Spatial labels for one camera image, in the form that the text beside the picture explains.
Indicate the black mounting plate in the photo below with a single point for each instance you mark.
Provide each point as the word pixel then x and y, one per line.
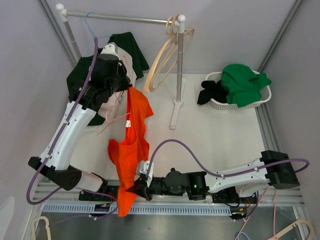
pixel 110 190
pixel 230 197

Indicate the beige plastic hanger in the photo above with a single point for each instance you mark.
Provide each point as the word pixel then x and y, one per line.
pixel 162 65
pixel 172 50

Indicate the beige hanger on floor right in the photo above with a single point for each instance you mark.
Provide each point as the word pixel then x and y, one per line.
pixel 311 231

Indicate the white plastic basket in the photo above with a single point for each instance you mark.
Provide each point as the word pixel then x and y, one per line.
pixel 265 92

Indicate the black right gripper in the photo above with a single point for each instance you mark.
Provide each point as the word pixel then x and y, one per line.
pixel 140 188

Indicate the blue hanger on floor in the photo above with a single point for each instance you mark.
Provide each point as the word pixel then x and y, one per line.
pixel 240 235

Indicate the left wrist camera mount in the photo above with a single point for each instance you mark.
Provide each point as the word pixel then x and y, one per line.
pixel 110 50

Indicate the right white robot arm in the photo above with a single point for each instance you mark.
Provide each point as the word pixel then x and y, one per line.
pixel 273 169

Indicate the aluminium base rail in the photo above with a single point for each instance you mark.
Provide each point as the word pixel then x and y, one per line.
pixel 286 197

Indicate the pink wire hanger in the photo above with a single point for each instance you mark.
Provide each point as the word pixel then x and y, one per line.
pixel 110 115

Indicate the orange t shirt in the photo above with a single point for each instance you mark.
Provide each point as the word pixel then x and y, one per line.
pixel 126 155

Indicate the pale pink t shirt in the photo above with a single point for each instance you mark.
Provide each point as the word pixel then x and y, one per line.
pixel 117 98

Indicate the black t shirt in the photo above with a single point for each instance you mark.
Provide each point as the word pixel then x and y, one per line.
pixel 212 90

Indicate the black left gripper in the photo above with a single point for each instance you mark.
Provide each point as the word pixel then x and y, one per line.
pixel 126 80

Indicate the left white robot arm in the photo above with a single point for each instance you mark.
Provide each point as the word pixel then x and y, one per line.
pixel 54 162

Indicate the dark green t shirt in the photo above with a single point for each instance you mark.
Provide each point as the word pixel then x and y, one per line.
pixel 77 75

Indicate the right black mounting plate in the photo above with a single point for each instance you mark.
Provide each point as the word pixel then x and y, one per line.
pixel 230 197

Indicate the white slotted cable duct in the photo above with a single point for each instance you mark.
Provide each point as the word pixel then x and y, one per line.
pixel 139 209

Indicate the silver clothes rack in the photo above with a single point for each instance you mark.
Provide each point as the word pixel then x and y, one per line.
pixel 176 32

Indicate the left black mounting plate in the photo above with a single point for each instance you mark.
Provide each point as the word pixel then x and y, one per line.
pixel 110 190

